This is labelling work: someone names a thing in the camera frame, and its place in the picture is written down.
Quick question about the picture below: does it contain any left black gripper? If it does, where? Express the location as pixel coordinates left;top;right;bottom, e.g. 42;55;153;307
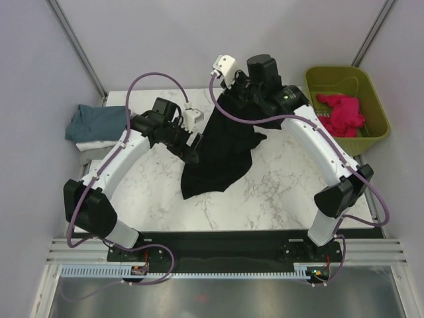
161;118;202;163

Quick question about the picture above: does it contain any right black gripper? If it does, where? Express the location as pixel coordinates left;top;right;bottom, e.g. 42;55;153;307
221;68;264;109

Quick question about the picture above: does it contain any black t shirt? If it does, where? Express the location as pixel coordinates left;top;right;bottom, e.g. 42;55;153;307
180;108;267;199

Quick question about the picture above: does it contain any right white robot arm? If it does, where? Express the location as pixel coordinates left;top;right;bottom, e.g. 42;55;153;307
212;54;374;261

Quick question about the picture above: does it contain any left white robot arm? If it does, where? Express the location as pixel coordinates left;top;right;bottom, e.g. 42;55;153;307
64;97;204;260

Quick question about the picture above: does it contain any olive green plastic tub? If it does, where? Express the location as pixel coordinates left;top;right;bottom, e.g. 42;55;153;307
304;66;390;156

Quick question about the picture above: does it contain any pink t shirt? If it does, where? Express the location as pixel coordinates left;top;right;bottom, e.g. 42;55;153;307
316;93;366;138

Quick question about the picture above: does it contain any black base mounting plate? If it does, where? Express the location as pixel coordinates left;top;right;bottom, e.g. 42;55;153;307
107;230;342;272

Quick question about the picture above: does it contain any folded teal t shirt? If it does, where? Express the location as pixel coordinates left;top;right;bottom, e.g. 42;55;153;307
65;104;131;143

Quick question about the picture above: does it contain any folded white t shirt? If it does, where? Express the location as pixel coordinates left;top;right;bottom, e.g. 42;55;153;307
76;140;117;152

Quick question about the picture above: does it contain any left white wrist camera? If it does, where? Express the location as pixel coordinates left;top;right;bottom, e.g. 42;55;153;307
182;108;204;131

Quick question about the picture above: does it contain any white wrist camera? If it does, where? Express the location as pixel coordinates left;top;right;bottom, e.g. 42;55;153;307
211;55;239;87
182;108;204;131

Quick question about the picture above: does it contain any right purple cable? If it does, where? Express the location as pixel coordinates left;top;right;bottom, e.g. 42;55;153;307
209;71;389;288

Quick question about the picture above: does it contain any purple cable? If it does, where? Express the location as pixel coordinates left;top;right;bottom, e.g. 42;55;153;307
209;71;389;288
59;71;191;301

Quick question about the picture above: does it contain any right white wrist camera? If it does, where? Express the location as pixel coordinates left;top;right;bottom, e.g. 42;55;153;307
211;55;239;87

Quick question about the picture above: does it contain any right aluminium corner post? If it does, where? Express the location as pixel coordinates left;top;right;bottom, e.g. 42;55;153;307
351;0;398;68

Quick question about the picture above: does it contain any aluminium corner post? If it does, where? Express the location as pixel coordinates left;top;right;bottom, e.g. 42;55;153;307
46;0;108;101
351;0;398;68

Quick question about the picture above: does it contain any white slotted cable duct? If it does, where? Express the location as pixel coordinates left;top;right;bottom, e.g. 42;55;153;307
60;264;321;280

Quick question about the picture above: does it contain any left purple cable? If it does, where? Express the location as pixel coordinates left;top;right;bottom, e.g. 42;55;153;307
59;71;191;301

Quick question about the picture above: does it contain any left aluminium corner post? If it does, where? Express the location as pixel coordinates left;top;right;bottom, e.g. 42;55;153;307
46;0;108;101

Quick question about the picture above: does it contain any aluminium frame rail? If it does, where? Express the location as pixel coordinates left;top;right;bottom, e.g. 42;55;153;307
46;238;407;266

